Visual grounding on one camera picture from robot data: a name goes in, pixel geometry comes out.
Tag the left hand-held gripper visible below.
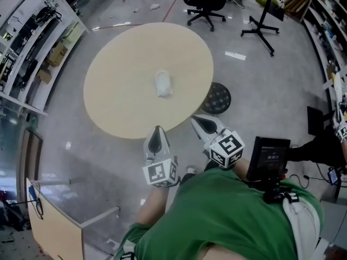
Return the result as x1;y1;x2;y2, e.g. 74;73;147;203
143;125;179;189

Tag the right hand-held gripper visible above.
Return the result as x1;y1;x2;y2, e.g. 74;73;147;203
190;114;246;170

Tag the person's left forearm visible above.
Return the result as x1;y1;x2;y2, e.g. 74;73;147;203
135;185;169;226

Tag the person's right forearm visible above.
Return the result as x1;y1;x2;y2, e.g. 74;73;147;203
230;157;254;183

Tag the black round stool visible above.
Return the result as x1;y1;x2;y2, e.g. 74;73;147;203
200;82;232;115

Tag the black chest-mounted screen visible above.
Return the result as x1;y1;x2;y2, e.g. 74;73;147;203
246;136;291;183

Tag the round wooden table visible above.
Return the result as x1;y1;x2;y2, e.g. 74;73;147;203
83;22;214;140

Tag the person's green shirt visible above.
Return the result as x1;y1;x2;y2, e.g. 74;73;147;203
113;168;325;260

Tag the black flat stand base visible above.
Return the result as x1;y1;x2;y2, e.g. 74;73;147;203
307;106;333;137

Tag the black rolling stand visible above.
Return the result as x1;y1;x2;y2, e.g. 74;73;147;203
241;0;285;57

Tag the green plastic container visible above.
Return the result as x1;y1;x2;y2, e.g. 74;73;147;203
27;114;38;131

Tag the brown wooden panel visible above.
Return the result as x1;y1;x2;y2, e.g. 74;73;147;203
16;128;44;205

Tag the small cardboard box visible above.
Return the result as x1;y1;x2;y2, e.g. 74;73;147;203
36;68;52;85

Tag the rectangular wooden desk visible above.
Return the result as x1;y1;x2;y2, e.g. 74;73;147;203
26;177;120;260

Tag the large printed cardboard box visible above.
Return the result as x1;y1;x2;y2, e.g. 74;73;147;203
47;42;68;67

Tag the white shelving unit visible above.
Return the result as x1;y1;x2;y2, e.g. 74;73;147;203
0;0;90;116

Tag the black screen mount clamp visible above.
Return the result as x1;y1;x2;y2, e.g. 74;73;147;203
262;176;299;204

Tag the black coiled cable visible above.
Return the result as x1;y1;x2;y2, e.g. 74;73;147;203
29;181;44;220

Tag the white wall shelf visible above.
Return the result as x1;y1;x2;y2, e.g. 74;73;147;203
302;0;347;105

